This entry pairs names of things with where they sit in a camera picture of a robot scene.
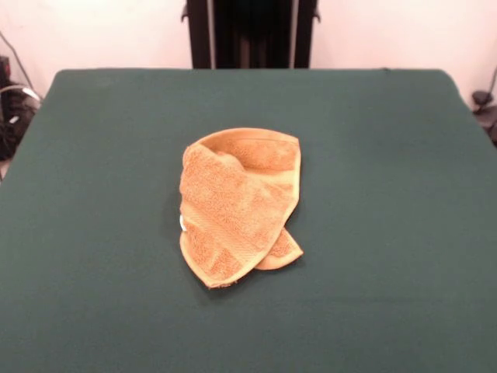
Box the orange terry towel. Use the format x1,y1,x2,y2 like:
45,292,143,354
179,127,304,290

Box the dark green table cloth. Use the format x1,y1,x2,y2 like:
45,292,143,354
0,68,497,373

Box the thin grey pole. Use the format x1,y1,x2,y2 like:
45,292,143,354
0,30,42,103

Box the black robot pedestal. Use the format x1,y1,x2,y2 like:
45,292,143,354
180,0,321,70

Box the black equipment with cables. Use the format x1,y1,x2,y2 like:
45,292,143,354
0,56,42,161

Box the grey pedestal leg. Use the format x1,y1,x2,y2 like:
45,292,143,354
471,89,497,147

